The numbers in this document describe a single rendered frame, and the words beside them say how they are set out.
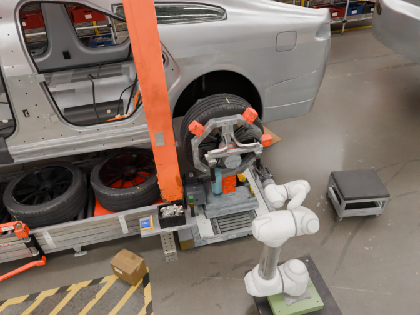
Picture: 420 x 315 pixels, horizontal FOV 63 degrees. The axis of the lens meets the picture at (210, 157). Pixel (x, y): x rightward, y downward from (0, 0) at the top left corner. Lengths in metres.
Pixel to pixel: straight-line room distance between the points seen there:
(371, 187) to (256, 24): 1.68
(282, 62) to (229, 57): 0.46
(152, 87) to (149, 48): 0.24
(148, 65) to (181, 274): 1.68
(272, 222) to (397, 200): 2.22
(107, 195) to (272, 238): 1.66
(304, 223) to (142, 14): 1.35
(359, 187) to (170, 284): 1.78
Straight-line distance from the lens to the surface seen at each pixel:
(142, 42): 2.04
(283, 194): 2.26
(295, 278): 2.22
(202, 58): 2.68
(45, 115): 2.90
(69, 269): 3.24
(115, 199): 2.96
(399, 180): 3.97
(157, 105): 2.20
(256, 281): 2.17
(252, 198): 3.20
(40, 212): 3.07
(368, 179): 3.33
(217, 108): 2.51
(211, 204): 3.07
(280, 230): 1.69
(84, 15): 6.23
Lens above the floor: 2.46
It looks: 39 degrees down
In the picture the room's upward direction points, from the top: 4 degrees counter-clockwise
